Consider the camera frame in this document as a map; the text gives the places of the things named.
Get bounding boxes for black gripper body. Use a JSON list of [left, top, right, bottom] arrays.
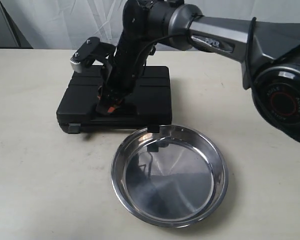
[[93, 0, 155, 100]]

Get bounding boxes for round stainless steel tray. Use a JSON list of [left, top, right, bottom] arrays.
[[110, 124, 229, 228]]

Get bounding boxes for white backdrop curtain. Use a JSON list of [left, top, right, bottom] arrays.
[[1, 0, 300, 50]]

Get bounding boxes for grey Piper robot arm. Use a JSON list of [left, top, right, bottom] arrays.
[[96, 0, 300, 143]]

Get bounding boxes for black plastic tool case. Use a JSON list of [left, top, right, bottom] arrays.
[[56, 65, 173, 134]]

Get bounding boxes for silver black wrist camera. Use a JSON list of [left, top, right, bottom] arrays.
[[70, 36, 100, 73]]

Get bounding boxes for dark vertical post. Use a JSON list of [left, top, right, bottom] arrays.
[[0, 1, 33, 49]]

